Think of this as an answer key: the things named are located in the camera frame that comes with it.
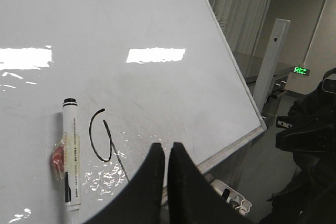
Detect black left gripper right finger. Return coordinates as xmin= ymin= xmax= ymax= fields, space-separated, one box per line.
xmin=167 ymin=142 xmax=251 ymax=223

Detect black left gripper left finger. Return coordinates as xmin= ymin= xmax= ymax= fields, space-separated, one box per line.
xmin=86 ymin=143 xmax=165 ymax=223

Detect white whiteboard marker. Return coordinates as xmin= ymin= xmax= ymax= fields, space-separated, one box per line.
xmin=51 ymin=98 xmax=81 ymax=213

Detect white whiteboard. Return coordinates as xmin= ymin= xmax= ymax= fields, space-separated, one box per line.
xmin=1 ymin=0 xmax=265 ymax=223

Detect white stand foot with caster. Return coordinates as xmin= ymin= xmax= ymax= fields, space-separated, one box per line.
xmin=204 ymin=174 xmax=252 ymax=216

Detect person in black clothes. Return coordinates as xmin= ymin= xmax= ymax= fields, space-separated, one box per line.
xmin=260 ymin=69 xmax=335 ymax=223

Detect green exit sign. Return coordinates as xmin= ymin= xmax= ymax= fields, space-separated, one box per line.
xmin=290 ymin=66 xmax=310 ymax=76

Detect white vertical blinds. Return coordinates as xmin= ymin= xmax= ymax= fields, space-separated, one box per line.
xmin=208 ymin=0 xmax=270 ymax=56

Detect white whiteboard stand post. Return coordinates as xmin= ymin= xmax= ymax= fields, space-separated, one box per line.
xmin=253 ymin=18 xmax=291 ymax=112

